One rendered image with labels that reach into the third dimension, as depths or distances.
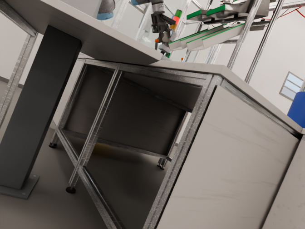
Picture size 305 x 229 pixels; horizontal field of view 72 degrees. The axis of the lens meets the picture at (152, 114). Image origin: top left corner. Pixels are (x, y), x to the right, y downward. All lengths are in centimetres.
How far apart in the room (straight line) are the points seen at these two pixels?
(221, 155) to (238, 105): 18
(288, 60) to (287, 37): 62
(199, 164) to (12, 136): 90
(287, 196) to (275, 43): 600
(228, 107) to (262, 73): 595
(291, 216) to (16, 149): 136
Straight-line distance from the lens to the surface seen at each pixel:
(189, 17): 129
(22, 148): 124
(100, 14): 144
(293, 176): 128
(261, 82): 666
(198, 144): 69
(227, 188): 92
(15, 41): 513
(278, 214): 130
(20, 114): 120
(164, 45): 143
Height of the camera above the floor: 65
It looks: 1 degrees down
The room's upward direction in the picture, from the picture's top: 23 degrees clockwise
